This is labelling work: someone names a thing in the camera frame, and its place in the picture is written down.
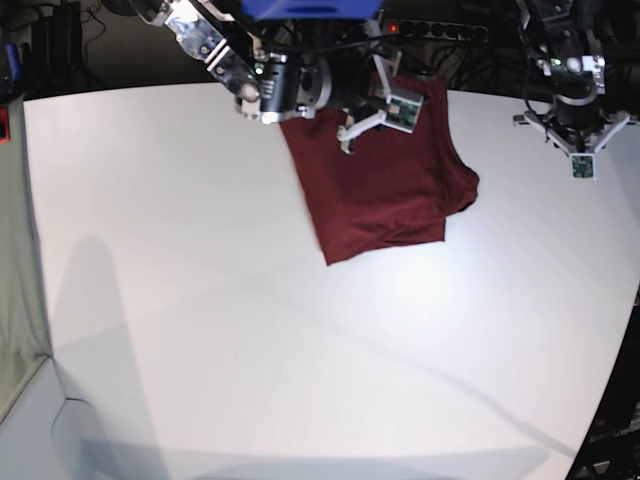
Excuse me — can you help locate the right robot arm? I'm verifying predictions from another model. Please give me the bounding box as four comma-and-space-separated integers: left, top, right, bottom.
104, 1, 421, 153

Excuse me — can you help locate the blue bottle left edge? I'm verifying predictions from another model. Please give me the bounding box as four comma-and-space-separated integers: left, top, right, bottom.
1, 43, 23, 87

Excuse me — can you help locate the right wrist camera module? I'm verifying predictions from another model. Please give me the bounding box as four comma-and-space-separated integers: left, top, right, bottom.
383, 92, 424, 134

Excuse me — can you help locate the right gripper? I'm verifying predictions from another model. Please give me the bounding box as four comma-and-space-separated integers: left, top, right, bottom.
335, 39, 402, 154

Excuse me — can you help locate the blue box at top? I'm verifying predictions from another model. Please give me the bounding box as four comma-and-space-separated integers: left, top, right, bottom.
241, 0, 382, 20

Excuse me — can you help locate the dark red t-shirt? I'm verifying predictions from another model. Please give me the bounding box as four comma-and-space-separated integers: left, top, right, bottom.
281, 76, 479, 265

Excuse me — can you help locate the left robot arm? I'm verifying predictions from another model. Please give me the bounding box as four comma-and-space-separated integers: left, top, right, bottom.
513, 1, 639, 160

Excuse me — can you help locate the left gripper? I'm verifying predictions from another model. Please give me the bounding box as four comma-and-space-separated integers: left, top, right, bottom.
513, 100, 639, 155

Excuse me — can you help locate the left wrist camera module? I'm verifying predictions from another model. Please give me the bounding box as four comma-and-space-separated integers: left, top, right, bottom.
569, 153, 595, 180

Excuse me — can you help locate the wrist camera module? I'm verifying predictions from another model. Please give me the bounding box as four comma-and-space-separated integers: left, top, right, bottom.
569, 153, 595, 180
383, 92, 424, 134

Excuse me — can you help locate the red black device left edge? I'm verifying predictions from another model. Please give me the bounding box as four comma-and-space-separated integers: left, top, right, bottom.
0, 107, 11, 144

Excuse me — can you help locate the black power strip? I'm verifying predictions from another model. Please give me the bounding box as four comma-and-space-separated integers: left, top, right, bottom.
382, 19, 489, 44

